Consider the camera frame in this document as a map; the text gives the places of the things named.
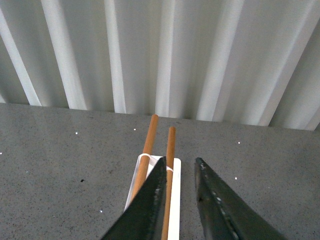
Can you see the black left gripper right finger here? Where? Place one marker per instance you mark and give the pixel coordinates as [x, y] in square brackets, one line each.
[224, 215]

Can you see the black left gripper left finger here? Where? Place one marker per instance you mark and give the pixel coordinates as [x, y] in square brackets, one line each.
[143, 219]

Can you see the white towel rack stand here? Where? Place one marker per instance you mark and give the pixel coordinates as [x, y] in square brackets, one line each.
[145, 164]

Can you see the white pleated curtain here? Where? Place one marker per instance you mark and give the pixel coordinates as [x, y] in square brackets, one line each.
[253, 62]

